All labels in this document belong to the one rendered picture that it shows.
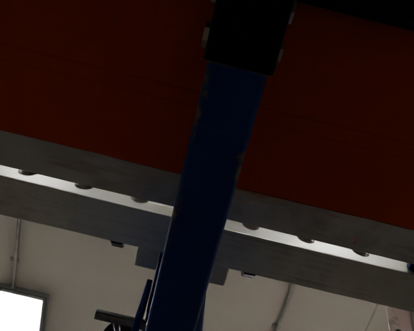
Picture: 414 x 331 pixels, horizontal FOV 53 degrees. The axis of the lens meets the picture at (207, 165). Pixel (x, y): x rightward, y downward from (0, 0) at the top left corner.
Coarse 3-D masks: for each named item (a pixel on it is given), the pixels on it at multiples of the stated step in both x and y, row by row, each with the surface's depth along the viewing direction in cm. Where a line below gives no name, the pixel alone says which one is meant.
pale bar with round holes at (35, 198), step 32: (0, 192) 47; (32, 192) 47; (64, 192) 47; (96, 192) 48; (64, 224) 48; (96, 224) 48; (128, 224) 48; (160, 224) 47; (224, 256) 48; (256, 256) 48; (288, 256) 48; (320, 256) 48; (352, 256) 48; (320, 288) 49; (352, 288) 49; (384, 288) 48
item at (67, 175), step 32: (0, 160) 42; (32, 160) 41; (64, 160) 41; (96, 160) 41; (128, 192) 42; (160, 192) 42; (256, 192) 41; (256, 224) 42; (288, 224) 42; (320, 224) 42; (352, 224) 42; (384, 224) 41; (384, 256) 43
